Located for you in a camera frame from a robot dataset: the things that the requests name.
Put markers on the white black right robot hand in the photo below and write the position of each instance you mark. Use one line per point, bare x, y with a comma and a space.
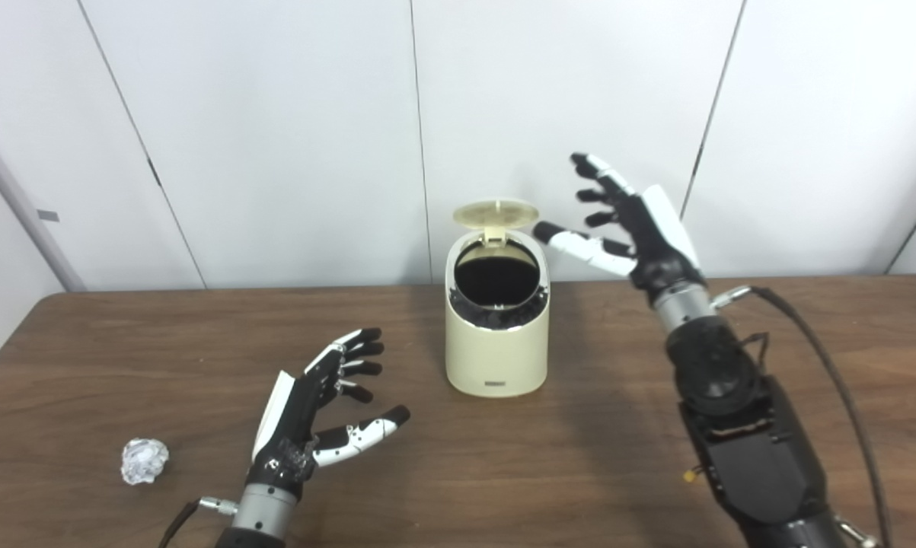
655, 243

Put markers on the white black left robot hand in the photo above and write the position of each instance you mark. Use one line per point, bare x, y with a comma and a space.
292, 415

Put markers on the white paper ball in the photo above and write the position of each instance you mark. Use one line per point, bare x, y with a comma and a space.
145, 461

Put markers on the cream round bin lid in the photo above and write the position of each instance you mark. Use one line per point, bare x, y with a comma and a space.
496, 213

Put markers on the black bin liner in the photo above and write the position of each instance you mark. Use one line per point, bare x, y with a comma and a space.
496, 316

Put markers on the cream-colored bin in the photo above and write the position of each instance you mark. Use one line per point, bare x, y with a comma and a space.
496, 361

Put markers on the small grey wall tag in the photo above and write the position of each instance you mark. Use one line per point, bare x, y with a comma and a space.
48, 215

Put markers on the grey wall corner post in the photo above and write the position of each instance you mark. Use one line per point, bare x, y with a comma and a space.
27, 205

